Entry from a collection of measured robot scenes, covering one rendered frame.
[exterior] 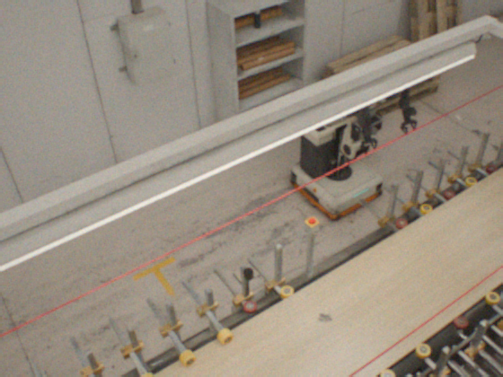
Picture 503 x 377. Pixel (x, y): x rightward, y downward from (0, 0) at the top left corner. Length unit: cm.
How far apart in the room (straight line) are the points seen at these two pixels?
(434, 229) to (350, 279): 76
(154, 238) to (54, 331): 121
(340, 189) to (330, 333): 203
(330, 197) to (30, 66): 283
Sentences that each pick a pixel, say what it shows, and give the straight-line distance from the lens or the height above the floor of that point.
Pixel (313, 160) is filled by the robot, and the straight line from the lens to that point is 501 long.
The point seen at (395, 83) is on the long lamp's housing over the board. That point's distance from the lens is 260.
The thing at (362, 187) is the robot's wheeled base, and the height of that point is 28.
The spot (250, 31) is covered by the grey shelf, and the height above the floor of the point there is 126.
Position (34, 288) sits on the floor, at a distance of 507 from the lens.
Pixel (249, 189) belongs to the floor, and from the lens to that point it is 548.
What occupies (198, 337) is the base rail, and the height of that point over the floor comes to 70.
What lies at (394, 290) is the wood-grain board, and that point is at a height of 90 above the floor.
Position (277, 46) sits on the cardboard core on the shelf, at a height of 97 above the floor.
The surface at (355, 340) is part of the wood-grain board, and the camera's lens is 333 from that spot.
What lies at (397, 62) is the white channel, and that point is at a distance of 257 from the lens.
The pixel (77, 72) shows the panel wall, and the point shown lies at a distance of 518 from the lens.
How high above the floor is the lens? 369
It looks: 42 degrees down
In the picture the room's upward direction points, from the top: 3 degrees counter-clockwise
